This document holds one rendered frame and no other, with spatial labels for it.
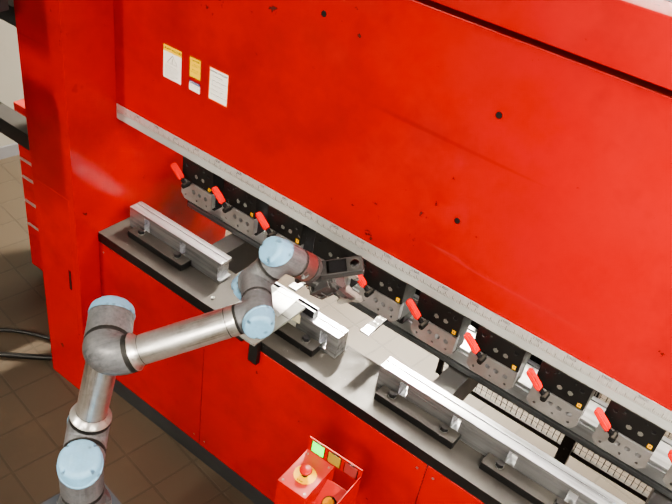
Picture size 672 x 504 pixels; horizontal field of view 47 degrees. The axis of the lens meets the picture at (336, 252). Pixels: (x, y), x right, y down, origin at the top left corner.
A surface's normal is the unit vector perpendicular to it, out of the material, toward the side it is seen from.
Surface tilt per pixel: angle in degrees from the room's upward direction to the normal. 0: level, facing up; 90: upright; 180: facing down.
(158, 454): 0
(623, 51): 90
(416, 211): 90
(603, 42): 90
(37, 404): 0
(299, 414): 90
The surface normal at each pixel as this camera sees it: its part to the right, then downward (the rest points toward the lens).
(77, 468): 0.15, -0.71
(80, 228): 0.79, 0.45
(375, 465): -0.60, 0.41
